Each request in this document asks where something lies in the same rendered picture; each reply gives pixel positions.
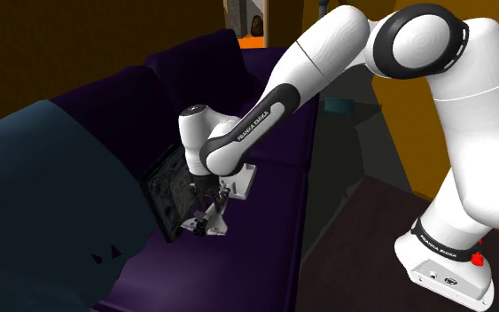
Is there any white toy space shuttle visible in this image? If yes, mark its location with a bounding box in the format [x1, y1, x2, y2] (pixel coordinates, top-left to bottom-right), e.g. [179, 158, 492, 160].
[180, 201, 229, 238]

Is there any dark purple sofa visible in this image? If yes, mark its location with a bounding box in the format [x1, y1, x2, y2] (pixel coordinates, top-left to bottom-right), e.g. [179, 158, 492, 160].
[49, 28, 320, 312]

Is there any dark robot stand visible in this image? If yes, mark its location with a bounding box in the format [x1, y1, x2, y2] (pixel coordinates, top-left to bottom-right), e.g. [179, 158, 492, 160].
[295, 175, 499, 312]

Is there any dark teal blanket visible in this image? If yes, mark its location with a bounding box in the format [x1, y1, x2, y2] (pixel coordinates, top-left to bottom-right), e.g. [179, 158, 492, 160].
[0, 99, 160, 312]

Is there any doorway with pale frame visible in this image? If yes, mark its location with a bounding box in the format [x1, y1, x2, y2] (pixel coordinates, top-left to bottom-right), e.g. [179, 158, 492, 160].
[223, 0, 270, 49]

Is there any black tablet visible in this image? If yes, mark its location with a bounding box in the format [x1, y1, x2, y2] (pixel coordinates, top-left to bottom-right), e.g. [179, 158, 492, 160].
[137, 144, 200, 244]

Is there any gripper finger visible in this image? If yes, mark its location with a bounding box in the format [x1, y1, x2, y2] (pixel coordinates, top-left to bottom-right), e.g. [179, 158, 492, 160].
[211, 188, 230, 215]
[187, 183, 206, 211]

